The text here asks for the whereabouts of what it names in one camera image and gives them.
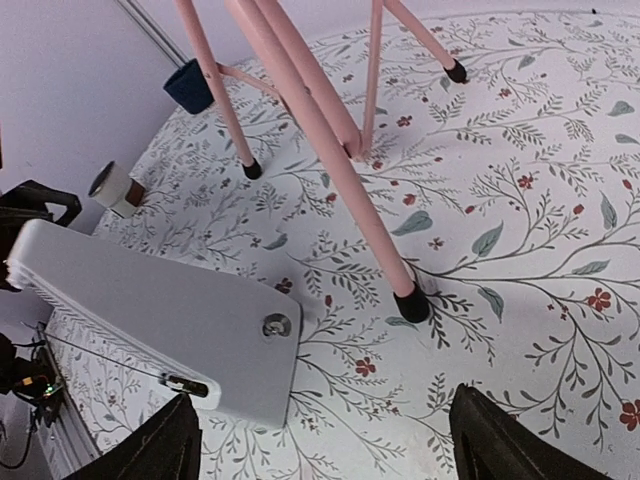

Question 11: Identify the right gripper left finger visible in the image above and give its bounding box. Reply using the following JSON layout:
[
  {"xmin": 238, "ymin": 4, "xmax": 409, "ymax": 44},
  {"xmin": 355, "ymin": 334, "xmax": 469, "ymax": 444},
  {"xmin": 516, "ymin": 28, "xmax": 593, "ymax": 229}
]
[{"xmin": 68, "ymin": 393, "xmax": 202, "ymax": 480}]

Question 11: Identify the left aluminium post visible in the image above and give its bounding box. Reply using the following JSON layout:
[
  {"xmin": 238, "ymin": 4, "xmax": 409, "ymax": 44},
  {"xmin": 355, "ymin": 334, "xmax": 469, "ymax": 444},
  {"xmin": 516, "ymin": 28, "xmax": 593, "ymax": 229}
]
[{"xmin": 116, "ymin": 0, "xmax": 188, "ymax": 67}]

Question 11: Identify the white metronome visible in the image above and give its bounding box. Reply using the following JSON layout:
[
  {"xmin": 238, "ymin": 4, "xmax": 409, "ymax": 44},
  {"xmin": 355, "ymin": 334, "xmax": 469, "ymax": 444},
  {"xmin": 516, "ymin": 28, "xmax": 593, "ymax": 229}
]
[{"xmin": 6, "ymin": 219, "xmax": 302, "ymax": 429}]

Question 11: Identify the dark blue cup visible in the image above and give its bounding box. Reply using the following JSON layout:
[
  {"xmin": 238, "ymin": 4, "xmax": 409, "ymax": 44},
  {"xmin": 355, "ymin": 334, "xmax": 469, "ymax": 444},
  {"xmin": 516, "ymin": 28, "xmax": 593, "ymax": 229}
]
[{"xmin": 163, "ymin": 59, "xmax": 214, "ymax": 115}]

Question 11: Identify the pink music stand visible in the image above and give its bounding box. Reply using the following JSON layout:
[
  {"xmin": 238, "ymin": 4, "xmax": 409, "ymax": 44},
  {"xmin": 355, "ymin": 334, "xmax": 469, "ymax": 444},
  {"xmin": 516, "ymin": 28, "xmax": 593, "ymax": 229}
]
[{"xmin": 176, "ymin": 1, "xmax": 468, "ymax": 324}]

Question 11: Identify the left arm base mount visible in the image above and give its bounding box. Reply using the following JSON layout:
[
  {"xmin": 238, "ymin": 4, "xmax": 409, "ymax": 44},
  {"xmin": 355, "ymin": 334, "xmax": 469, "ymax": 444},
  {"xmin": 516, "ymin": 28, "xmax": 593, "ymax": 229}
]
[{"xmin": 1, "ymin": 334, "xmax": 64, "ymax": 427}]

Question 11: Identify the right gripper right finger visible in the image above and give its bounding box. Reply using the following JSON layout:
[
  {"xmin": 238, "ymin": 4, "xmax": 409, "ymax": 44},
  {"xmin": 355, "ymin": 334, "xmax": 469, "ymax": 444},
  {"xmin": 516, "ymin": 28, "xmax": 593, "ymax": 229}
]
[{"xmin": 449, "ymin": 384, "xmax": 608, "ymax": 480}]

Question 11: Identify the paper coffee cup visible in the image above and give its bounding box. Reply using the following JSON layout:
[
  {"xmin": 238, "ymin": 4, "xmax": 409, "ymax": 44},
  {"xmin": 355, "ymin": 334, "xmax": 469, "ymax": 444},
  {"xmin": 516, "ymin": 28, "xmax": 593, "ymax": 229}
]
[{"xmin": 88, "ymin": 161, "xmax": 146, "ymax": 218}]

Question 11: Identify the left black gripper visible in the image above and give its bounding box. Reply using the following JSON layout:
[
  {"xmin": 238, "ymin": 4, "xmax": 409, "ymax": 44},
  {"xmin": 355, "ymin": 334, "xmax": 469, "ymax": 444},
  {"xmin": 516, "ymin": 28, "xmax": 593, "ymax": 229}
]
[{"xmin": 1, "ymin": 180, "xmax": 82, "ymax": 290}]

